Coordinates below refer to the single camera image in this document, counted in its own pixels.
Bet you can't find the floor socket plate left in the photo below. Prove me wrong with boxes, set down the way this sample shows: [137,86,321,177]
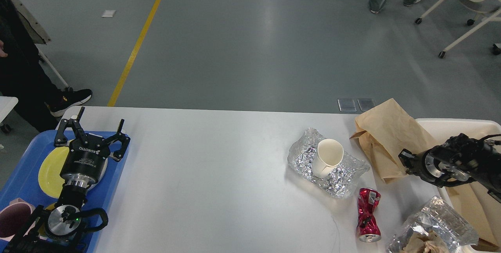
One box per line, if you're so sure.
[337,98,357,112]

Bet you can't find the person in black trousers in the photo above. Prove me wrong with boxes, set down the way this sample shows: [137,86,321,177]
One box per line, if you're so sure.
[0,0,92,133]

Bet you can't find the yellow plastic plate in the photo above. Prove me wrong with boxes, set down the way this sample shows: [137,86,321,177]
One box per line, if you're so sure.
[38,146,108,198]

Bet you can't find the white side table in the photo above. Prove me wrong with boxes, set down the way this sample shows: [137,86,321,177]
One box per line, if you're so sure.
[0,96,18,134]

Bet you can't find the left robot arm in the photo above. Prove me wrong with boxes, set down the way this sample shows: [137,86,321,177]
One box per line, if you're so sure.
[1,107,131,253]

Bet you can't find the pink mug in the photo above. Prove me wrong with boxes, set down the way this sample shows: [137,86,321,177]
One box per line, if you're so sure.
[0,198,36,242]

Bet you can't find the grey chair left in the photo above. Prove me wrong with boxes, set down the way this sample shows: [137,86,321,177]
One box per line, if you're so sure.
[12,0,74,91]

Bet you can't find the crumpled brown paper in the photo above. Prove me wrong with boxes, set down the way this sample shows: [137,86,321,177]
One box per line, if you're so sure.
[400,231,450,253]

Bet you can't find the large brown paper bag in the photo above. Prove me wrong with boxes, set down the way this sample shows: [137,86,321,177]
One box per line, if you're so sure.
[445,182,501,251]

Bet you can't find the floor socket plate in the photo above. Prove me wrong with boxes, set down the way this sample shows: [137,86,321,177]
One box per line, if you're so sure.
[337,98,357,112]
[357,98,376,112]

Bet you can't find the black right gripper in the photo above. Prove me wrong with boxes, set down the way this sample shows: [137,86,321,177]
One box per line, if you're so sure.
[398,147,443,183]

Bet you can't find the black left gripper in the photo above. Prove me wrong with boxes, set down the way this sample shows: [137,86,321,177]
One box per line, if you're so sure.
[54,106,131,186]

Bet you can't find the aluminium foil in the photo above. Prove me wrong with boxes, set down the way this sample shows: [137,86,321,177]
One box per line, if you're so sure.
[287,128,370,199]

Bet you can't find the crushed red can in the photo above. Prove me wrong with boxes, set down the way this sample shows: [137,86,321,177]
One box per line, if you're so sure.
[356,188,381,243]

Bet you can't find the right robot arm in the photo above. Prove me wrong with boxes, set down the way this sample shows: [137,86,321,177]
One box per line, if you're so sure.
[398,133,501,202]

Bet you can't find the white paper cup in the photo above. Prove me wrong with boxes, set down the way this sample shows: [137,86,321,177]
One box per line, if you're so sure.
[311,139,344,178]

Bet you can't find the white plastic bin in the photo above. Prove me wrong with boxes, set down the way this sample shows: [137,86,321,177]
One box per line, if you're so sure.
[417,118,500,253]

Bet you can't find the pink plate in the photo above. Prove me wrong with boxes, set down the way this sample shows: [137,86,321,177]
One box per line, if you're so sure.
[94,158,108,184]

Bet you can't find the floor socket plate right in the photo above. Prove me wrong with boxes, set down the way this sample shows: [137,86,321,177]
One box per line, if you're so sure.
[357,98,376,112]

